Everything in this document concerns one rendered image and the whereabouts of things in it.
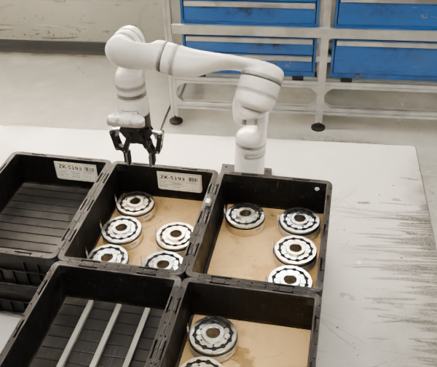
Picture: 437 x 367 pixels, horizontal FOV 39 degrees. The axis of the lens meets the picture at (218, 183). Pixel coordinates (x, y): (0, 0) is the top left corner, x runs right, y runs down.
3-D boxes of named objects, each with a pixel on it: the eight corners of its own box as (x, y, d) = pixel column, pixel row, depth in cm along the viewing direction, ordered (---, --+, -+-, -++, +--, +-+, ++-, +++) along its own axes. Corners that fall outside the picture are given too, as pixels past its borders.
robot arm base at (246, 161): (238, 174, 201) (240, 130, 190) (266, 180, 199) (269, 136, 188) (229, 191, 194) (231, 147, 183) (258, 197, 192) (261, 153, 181)
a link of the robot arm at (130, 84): (126, 81, 151) (111, 97, 145) (118, 20, 142) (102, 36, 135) (153, 83, 150) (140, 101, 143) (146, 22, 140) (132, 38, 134)
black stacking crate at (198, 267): (221, 205, 173) (220, 172, 166) (328, 216, 168) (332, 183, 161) (187, 312, 142) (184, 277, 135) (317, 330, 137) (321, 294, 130)
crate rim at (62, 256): (114, 167, 173) (113, 159, 171) (220, 177, 168) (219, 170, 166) (57, 266, 142) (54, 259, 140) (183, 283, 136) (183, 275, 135)
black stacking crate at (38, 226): (22, 184, 184) (14, 152, 177) (118, 194, 179) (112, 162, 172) (-49, 279, 153) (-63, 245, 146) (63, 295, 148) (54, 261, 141)
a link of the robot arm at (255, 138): (269, 87, 179) (266, 136, 190) (237, 87, 179) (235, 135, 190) (272, 104, 172) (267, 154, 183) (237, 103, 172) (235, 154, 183)
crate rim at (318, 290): (220, 177, 168) (219, 170, 166) (332, 188, 162) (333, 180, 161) (184, 283, 136) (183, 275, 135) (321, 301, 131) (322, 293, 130)
